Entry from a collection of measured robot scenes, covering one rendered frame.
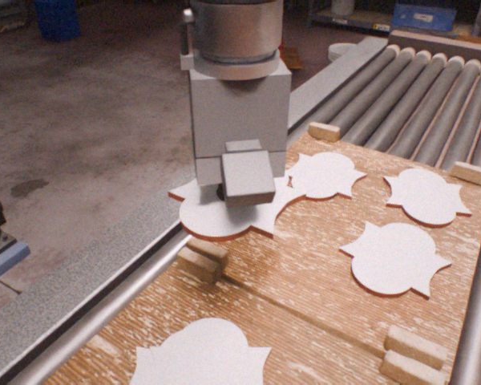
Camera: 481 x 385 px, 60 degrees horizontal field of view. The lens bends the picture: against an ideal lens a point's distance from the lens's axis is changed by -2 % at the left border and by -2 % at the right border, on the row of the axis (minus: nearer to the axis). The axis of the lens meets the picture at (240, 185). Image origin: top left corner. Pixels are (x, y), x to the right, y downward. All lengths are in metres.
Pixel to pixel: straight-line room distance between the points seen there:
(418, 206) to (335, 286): 0.21
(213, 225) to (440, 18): 4.75
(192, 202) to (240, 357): 0.16
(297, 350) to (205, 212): 0.18
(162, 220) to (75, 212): 1.62
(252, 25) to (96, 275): 0.40
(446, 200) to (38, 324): 0.60
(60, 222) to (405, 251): 1.86
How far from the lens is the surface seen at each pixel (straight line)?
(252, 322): 0.50
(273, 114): 0.37
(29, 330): 0.58
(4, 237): 0.77
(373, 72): 1.29
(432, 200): 0.71
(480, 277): 0.66
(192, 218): 0.41
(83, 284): 0.60
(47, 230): 2.22
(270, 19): 0.34
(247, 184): 0.35
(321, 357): 0.48
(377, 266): 0.57
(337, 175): 0.72
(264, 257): 0.57
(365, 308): 0.53
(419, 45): 1.53
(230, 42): 0.33
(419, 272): 0.58
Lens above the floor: 1.34
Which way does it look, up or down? 36 degrees down
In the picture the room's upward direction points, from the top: straight up
